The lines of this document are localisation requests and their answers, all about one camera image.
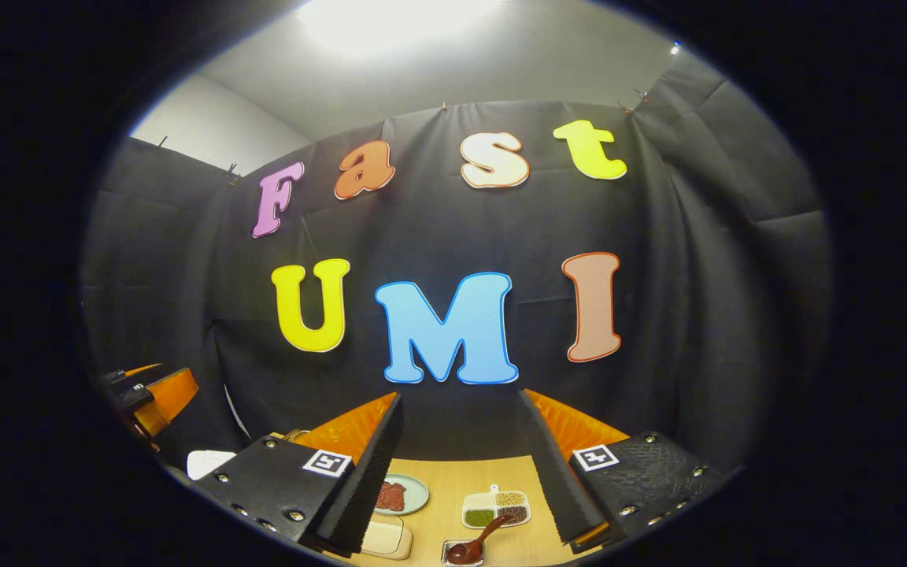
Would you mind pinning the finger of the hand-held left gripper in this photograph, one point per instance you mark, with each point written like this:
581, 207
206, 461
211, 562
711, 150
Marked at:
174, 394
142, 368

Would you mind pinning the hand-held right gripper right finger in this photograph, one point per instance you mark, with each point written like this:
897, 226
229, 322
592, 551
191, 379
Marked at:
556, 472

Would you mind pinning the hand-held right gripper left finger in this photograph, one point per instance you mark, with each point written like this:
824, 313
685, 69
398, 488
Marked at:
367, 480

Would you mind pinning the white rice cooker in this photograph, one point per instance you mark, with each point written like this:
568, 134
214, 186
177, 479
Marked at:
209, 463

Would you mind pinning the brown wooden spoon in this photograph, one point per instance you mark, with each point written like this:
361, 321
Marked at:
485, 535

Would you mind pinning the metal chopstick holder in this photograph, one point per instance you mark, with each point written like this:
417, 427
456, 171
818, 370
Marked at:
447, 555

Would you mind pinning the red meat slice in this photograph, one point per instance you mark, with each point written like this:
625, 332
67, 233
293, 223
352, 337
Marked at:
390, 498

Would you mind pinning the white divided bean dish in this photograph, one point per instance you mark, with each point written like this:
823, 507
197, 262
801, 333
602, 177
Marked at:
512, 498

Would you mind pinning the light green plate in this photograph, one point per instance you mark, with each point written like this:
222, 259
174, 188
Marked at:
418, 492

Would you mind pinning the brown toast slice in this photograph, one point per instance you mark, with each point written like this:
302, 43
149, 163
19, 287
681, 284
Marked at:
296, 434

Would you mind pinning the large ceiling light panel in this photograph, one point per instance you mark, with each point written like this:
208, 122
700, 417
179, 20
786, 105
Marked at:
390, 24

